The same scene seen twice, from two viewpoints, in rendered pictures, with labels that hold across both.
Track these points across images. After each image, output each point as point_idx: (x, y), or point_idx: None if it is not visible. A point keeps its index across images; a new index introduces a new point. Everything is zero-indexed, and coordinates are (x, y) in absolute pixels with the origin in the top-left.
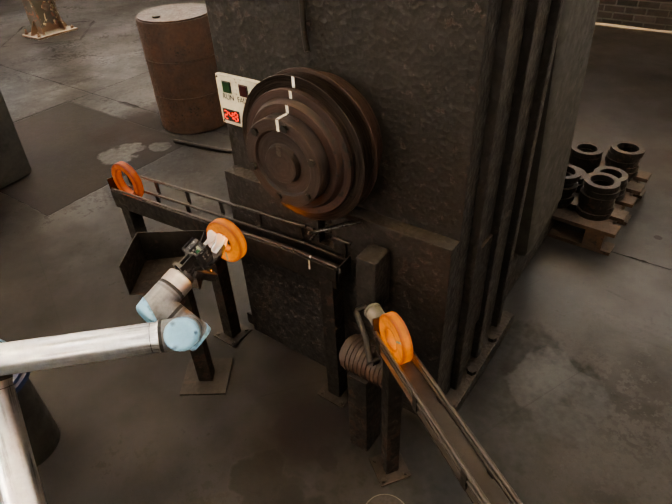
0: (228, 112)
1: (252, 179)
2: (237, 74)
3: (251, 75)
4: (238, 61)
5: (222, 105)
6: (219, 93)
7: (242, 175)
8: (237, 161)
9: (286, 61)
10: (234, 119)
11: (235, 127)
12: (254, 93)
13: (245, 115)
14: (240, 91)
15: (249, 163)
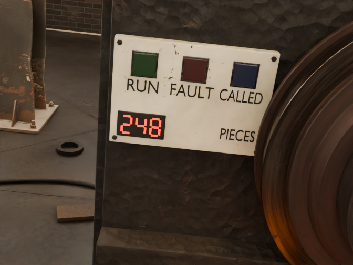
0: (133, 119)
1: (176, 250)
2: (173, 37)
3: (215, 36)
4: (186, 8)
5: (117, 105)
6: (116, 80)
7: (146, 245)
8: (115, 218)
9: (326, 1)
10: (147, 132)
11: (131, 150)
12: (346, 58)
13: (292, 113)
14: (188, 70)
15: (149, 217)
